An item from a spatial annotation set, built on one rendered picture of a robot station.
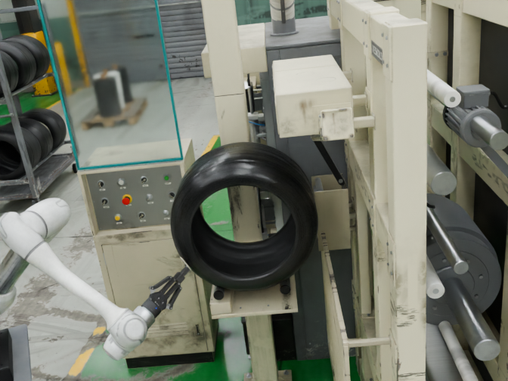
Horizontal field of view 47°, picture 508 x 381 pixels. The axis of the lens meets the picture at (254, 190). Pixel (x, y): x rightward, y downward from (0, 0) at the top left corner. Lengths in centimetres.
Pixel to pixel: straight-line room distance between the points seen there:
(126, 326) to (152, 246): 115
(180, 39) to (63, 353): 856
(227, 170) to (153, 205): 100
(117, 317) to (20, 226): 52
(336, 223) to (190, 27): 925
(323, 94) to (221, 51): 72
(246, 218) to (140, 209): 69
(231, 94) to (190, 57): 923
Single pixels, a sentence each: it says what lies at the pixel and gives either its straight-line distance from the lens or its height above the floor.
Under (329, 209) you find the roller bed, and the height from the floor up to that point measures 111.
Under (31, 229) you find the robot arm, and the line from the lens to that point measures 234.
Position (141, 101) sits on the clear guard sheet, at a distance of 293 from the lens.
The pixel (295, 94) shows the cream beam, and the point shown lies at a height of 178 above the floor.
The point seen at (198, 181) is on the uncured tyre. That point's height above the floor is 142.
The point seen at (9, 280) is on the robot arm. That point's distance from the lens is 274.
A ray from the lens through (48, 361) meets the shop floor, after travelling 397.
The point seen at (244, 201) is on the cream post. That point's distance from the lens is 266.
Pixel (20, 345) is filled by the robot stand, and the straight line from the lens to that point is 298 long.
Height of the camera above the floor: 222
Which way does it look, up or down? 23 degrees down
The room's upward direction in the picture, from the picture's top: 7 degrees counter-clockwise
